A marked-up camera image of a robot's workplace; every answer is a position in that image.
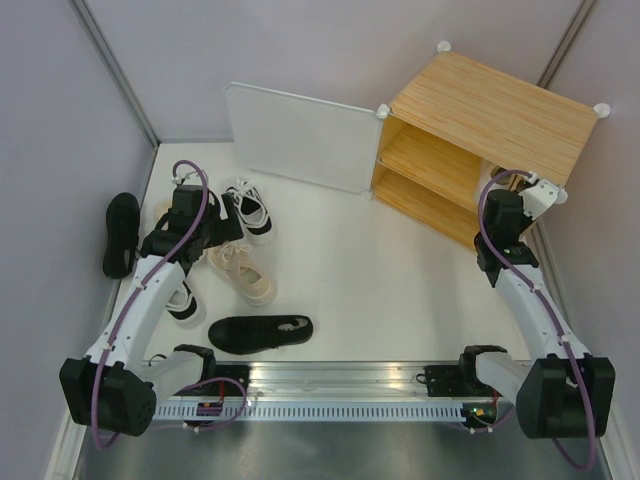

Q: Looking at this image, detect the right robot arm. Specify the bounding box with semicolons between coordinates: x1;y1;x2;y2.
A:
456;189;616;439

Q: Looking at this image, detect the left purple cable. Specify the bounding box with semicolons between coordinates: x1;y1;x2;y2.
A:
92;158;251;451

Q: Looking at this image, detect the black and white sneaker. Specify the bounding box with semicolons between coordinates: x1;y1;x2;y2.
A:
224;177;276;245

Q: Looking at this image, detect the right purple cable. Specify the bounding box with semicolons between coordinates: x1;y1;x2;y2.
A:
477;169;599;472

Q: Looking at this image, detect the black canvas sneaker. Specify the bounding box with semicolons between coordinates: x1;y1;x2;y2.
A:
102;192;140;280
208;315;314;355

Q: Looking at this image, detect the beige lace sneaker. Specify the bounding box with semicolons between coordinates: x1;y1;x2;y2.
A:
207;242;277;307

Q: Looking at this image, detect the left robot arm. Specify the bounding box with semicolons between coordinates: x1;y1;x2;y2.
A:
59;185;244;437

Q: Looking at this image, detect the white translucent cabinet door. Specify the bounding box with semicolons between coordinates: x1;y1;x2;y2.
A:
225;82;391;194

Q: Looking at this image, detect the purple cable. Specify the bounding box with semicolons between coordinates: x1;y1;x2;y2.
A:
477;169;599;472
92;158;251;451

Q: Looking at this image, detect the aluminium rail with cable duct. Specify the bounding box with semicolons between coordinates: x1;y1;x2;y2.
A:
69;359;616;426

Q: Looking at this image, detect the wooden shoe cabinet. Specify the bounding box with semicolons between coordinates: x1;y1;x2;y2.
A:
371;41;611;248

